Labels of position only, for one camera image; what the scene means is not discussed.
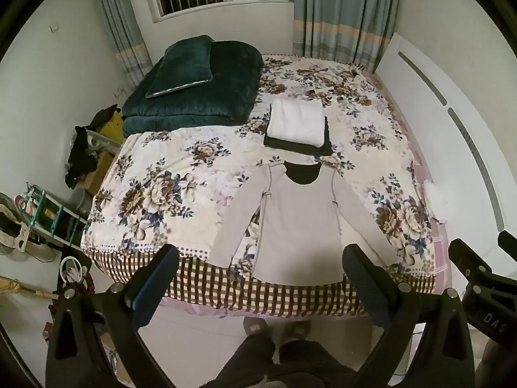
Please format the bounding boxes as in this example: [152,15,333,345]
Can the wooden broom handle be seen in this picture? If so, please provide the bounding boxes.
[0,276,59,300]

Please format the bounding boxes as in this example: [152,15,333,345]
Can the cardboard box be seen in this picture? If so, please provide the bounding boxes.
[83,151,119,195]

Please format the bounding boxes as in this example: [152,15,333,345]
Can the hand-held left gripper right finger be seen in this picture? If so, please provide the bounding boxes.
[341,243,476,388]

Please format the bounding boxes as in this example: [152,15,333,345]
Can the wide blue-grey curtain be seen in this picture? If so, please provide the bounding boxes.
[291,0,403,74]

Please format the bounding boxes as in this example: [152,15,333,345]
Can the small white cloth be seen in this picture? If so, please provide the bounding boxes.
[422,179,449,224]

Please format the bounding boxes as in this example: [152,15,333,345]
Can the narrow blue-grey curtain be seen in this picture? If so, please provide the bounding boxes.
[94,0,154,90]

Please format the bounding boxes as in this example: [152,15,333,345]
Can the person's dark trousers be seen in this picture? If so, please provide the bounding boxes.
[210,323,366,388]

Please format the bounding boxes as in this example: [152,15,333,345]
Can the white headboard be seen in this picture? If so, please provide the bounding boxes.
[374,31,517,253]

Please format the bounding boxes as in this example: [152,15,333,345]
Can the bed with floral sheet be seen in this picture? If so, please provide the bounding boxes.
[80,52,450,318]

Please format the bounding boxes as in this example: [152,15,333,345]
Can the grey bin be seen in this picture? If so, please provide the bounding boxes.
[72,186,92,216]

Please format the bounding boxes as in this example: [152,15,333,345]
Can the white folded cloth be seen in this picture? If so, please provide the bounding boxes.
[267,99,326,148]

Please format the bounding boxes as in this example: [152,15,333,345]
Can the grey long-sleeve shirt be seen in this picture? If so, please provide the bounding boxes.
[208,159,401,287]

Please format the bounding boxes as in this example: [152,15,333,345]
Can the teal shoe rack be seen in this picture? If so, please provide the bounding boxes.
[16,183,88,252]

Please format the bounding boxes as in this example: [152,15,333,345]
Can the grey slipper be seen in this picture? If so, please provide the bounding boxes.
[243,317,269,337]
[282,320,312,345]

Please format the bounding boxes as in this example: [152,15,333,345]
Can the white sandals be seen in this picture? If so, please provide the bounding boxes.
[60,256,92,284]

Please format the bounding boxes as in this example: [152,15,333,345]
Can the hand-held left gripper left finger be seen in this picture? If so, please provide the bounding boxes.
[45,243,180,388]

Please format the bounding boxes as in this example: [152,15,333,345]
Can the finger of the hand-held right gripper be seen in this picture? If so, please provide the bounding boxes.
[498,230,517,256]
[448,238,505,292]

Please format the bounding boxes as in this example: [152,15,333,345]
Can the dark folded cloth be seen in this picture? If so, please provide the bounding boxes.
[263,103,334,157]

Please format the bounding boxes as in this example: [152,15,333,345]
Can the dark green folded quilt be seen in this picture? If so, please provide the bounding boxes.
[122,40,264,136]

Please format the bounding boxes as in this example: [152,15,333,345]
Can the dark green pillow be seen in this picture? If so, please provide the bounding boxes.
[146,36,215,99]

